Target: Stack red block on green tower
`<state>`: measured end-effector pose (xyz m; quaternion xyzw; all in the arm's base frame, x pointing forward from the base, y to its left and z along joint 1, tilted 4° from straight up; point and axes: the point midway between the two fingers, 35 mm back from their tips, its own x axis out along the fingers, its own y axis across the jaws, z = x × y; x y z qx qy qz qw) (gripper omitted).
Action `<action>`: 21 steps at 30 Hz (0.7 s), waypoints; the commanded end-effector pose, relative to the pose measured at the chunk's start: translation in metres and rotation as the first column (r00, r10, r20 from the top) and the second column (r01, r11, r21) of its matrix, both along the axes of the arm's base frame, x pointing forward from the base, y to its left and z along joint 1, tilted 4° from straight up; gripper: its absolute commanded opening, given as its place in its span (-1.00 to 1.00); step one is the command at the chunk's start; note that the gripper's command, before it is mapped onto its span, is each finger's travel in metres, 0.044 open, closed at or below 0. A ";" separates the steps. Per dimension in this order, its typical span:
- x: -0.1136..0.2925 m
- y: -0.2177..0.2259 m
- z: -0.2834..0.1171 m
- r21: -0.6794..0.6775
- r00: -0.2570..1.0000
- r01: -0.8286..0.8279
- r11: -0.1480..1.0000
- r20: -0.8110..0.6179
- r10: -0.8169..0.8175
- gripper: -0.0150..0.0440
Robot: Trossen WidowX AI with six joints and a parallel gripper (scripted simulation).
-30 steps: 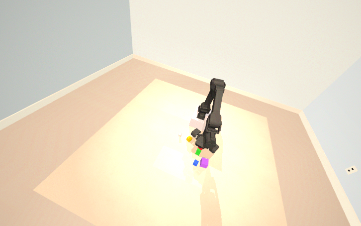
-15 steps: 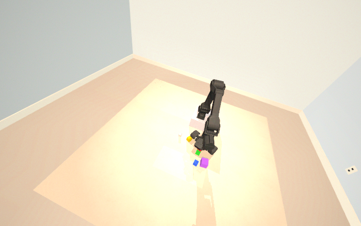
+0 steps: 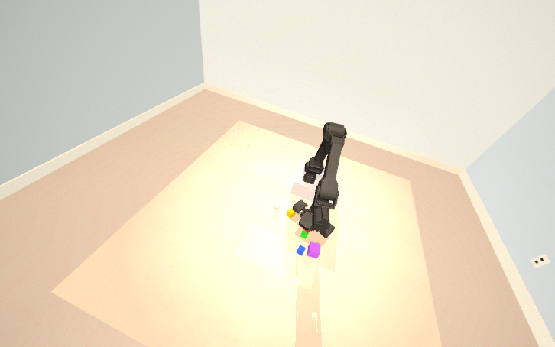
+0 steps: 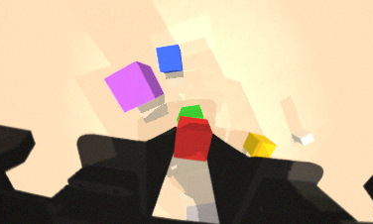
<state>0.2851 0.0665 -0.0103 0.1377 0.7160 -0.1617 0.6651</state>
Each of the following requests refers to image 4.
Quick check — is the purple cube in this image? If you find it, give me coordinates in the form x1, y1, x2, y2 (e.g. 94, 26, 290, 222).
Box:
104, 61, 164, 113

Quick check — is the blue block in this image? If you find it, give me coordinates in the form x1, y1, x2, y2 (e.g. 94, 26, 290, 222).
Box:
156, 45, 183, 73

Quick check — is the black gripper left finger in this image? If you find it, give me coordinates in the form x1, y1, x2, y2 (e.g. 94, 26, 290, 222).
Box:
76, 127, 177, 215

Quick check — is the green block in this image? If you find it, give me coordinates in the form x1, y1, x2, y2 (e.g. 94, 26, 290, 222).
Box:
180, 105, 200, 112
177, 109, 204, 123

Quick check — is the yellow block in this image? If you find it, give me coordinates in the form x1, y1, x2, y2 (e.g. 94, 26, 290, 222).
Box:
243, 133, 277, 158

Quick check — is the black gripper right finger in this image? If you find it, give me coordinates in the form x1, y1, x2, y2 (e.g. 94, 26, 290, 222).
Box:
207, 133, 324, 224

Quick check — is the red block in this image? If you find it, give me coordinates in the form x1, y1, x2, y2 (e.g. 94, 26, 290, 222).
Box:
174, 116, 212, 162

